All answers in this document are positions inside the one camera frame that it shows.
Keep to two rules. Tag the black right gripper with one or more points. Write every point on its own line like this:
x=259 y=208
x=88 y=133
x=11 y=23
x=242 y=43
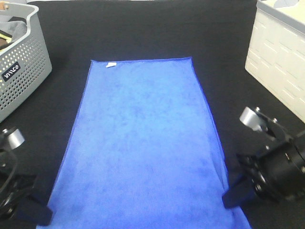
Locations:
x=279 y=171

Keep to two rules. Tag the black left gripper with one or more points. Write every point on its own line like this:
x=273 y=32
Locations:
x=15 y=189

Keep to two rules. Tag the blue microfibre towel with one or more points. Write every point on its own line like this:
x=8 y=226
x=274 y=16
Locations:
x=144 y=153

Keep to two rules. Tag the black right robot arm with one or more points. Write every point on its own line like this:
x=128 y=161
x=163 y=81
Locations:
x=275 y=174

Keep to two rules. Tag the white plastic storage crate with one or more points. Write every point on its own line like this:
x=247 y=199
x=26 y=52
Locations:
x=276 y=53

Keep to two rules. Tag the grey perforated laundry basket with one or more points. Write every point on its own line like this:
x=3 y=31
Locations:
x=25 y=64

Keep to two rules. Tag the grey cloth in basket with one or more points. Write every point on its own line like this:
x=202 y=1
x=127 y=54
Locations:
x=13 y=29

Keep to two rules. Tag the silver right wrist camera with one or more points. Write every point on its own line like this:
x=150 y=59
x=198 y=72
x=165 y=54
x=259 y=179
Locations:
x=252 y=120

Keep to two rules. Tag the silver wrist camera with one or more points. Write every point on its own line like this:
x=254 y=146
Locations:
x=252 y=120
x=13 y=138

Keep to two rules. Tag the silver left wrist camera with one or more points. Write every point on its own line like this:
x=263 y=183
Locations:
x=13 y=138

